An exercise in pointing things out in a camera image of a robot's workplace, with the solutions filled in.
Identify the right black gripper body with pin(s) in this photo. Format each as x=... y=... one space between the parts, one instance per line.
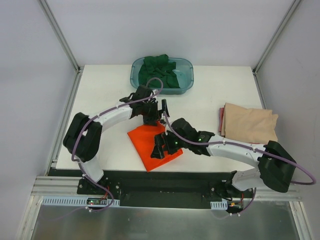
x=161 y=144

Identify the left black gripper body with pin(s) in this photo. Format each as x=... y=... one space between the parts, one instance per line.
x=157 y=113

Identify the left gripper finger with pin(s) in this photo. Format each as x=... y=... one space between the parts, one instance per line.
x=164 y=110
x=150 y=122

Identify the orange t shirt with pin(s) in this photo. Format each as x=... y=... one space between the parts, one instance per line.
x=143 y=141

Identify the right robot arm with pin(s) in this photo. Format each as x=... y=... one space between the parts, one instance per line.
x=271 y=165

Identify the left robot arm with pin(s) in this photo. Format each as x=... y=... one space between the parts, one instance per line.
x=82 y=139

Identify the teal plastic bin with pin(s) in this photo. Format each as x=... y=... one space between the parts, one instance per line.
x=184 y=72

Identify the dark green t shirt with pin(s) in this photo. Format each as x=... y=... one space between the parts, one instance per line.
x=159 y=67

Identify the pink folded t shirt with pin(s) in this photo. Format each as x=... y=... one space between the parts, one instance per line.
x=221 y=119

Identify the beige folded t shirt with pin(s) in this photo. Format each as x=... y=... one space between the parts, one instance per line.
x=249 y=125

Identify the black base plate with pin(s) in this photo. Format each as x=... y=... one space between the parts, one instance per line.
x=174 y=190

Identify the right white cable duct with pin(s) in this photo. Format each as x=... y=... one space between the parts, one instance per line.
x=219 y=205

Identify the white cable duct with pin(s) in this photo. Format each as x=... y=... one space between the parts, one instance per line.
x=219 y=205
x=67 y=201

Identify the left white cable duct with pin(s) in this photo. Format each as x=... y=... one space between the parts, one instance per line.
x=67 y=201

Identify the left aluminium frame post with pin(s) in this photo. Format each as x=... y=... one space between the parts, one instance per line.
x=44 y=5

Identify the aluminium frame post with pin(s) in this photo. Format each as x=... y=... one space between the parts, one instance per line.
x=276 y=35
x=44 y=5

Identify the right aluminium frame post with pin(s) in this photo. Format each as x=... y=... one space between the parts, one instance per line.
x=276 y=35

